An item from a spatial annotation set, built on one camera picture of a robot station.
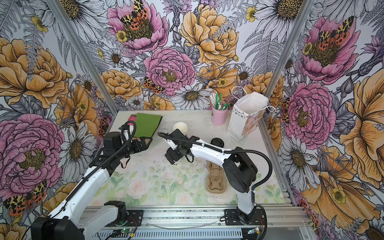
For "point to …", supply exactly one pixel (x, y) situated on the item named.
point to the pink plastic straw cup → (219, 117)
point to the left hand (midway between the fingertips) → (146, 144)
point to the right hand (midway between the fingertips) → (176, 157)
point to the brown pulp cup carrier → (216, 182)
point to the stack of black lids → (217, 142)
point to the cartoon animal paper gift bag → (246, 113)
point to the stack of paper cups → (182, 126)
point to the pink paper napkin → (132, 118)
